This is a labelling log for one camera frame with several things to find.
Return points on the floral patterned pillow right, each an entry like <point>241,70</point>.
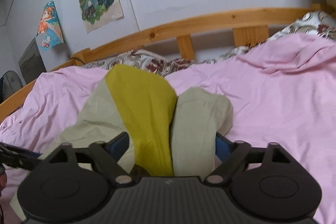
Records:
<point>316,23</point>

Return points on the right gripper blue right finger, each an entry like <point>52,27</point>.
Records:
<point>233,160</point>

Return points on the wooden bed frame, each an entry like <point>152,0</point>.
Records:
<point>249,26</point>

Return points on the pink bed sheet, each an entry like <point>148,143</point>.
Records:
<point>282,90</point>

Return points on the floral patterned pillow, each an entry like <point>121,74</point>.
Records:
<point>144,60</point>
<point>316,23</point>

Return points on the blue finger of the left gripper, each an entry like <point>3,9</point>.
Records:
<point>16,157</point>

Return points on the olive brown grey hooded jacket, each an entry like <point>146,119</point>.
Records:
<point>171,151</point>

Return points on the dark cabinet by wall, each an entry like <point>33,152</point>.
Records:
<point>31,63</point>

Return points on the black standing fan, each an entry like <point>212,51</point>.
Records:
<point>10,84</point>

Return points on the blue anime poster left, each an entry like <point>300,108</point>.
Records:
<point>49,33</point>

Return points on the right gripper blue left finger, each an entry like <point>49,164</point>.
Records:
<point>105,158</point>

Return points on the floral patterned pillow left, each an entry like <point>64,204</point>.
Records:
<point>144,60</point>

